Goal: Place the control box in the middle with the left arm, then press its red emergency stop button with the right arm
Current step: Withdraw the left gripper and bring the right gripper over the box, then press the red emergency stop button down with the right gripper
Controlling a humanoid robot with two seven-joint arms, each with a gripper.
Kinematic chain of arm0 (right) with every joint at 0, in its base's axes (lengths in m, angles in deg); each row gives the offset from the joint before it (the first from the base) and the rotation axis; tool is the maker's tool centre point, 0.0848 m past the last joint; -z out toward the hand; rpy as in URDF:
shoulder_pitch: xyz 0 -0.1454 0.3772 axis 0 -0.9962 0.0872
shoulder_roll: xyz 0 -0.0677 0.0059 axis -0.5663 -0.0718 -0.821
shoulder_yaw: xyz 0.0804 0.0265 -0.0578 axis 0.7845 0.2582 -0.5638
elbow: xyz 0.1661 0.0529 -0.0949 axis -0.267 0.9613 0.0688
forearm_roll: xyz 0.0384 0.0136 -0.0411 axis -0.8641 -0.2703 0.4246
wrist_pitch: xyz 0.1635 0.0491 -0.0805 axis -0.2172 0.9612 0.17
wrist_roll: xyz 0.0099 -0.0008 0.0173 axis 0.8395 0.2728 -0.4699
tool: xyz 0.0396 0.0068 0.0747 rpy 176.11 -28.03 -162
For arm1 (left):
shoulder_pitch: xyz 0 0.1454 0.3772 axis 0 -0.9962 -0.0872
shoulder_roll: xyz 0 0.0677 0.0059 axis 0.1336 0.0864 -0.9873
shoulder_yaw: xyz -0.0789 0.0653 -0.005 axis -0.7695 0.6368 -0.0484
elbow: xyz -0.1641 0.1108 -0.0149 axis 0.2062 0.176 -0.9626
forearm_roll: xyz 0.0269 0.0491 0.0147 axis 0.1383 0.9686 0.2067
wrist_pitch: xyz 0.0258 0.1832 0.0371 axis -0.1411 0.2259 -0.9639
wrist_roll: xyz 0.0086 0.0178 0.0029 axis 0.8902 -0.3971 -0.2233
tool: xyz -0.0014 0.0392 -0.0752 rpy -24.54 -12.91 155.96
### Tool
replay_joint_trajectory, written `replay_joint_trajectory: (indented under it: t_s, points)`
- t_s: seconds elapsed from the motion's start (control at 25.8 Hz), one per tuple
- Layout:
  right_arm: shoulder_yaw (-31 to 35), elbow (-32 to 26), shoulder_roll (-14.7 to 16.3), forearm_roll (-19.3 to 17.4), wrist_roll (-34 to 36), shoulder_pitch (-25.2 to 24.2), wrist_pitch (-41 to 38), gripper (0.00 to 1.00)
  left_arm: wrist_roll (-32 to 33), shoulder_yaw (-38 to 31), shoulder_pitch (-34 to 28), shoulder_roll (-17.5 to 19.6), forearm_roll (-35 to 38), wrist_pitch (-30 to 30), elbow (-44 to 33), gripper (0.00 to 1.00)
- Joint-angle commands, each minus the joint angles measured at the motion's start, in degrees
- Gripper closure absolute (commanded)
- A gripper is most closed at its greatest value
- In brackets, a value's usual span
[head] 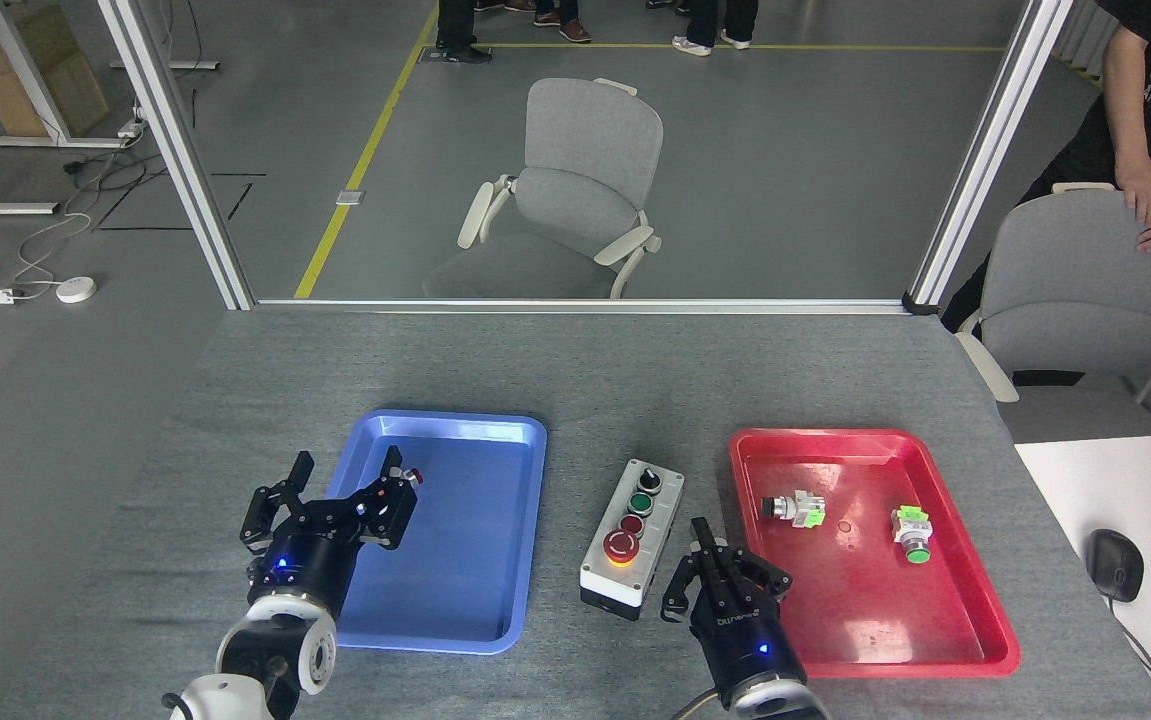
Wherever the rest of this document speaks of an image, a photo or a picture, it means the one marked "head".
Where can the person's right forearm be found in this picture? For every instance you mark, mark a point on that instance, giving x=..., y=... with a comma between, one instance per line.
x=1127, y=100

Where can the person with brown shoes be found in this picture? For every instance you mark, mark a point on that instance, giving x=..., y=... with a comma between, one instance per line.
x=573, y=28

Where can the silver aluminium rail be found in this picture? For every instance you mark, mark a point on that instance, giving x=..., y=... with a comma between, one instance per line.
x=575, y=305

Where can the person's right hand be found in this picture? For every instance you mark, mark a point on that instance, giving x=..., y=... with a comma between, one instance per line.
x=1147, y=195

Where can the black-knob switch with green block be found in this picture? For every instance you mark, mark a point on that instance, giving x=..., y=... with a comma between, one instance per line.
x=800, y=510

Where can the blue plastic tray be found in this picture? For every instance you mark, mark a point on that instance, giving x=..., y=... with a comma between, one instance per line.
x=465, y=560

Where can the orange white red-cap switch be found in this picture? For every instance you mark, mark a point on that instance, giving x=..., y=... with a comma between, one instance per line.
x=416, y=476

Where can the black computer mouse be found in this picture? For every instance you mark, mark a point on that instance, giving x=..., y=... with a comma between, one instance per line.
x=1115, y=565

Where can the grey office chair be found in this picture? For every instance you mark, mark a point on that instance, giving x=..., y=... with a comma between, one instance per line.
x=1085, y=300
x=575, y=200

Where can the person with white shoes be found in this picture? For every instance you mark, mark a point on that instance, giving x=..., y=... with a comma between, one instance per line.
x=705, y=30

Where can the silver aluminium post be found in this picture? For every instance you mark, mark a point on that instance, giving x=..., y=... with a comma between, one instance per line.
x=985, y=150
x=175, y=150

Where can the cardboard box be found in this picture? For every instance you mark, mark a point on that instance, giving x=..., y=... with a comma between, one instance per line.
x=55, y=90

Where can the white table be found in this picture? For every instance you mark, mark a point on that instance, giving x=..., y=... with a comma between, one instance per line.
x=1085, y=480

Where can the metal floor plate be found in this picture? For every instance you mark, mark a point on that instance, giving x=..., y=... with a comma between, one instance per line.
x=350, y=197

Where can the green push button switch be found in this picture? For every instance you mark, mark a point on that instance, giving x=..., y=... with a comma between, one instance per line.
x=912, y=530

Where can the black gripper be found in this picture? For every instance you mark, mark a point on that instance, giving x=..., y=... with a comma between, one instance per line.
x=310, y=575
x=750, y=650

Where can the white round floor device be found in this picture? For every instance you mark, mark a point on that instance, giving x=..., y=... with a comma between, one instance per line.
x=76, y=290

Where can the red plastic tray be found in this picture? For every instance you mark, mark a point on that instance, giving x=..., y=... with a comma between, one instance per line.
x=865, y=600

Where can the person with black shoes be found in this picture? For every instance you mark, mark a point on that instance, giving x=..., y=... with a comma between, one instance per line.
x=457, y=30

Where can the white desk frame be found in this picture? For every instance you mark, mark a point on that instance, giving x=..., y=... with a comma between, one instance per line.
x=25, y=75

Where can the white power strip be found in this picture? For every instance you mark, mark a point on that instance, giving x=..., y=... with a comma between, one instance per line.
x=131, y=128

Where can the white control box with buttons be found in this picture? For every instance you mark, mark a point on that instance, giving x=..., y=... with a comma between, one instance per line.
x=625, y=580

